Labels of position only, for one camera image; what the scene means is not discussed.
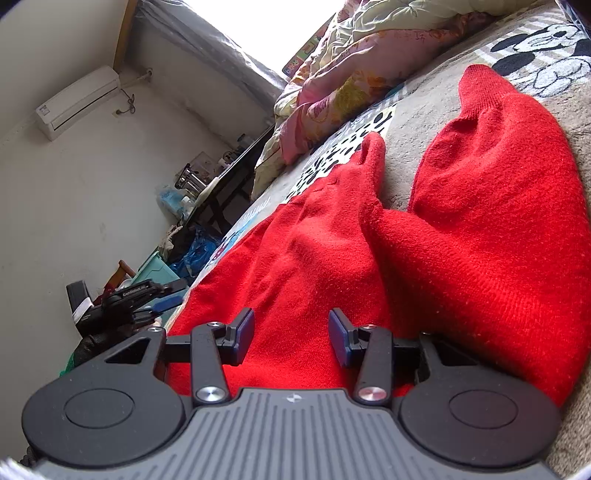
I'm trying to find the red knit sweater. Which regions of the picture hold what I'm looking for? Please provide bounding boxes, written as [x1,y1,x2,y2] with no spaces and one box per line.
[164,63,591,409]

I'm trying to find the blue plastic bag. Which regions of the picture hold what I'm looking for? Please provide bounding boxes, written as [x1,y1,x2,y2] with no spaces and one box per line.
[166,224,221,285]

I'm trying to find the dark side table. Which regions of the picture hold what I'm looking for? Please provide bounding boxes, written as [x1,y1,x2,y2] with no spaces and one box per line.
[183,126,274,236]

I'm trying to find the metal rack on table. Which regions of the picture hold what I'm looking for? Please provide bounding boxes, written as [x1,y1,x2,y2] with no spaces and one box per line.
[174,163,207,194]

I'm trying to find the grey window curtain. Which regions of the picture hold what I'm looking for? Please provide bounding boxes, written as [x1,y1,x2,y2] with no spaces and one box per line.
[136,1,287,109]

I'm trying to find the colourful alphabet play mat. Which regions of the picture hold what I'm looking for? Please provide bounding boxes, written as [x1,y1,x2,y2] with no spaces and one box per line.
[281,18,331,79]

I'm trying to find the floral quilted comforter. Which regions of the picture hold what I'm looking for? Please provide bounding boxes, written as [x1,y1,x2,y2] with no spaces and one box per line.
[252,0,529,198]

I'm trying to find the Mickey Mouse fleece blanket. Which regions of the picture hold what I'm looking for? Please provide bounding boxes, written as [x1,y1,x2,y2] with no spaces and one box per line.
[181,0,591,476]

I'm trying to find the white wall air conditioner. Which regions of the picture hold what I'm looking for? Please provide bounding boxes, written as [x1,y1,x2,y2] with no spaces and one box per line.
[35,66,120,141]

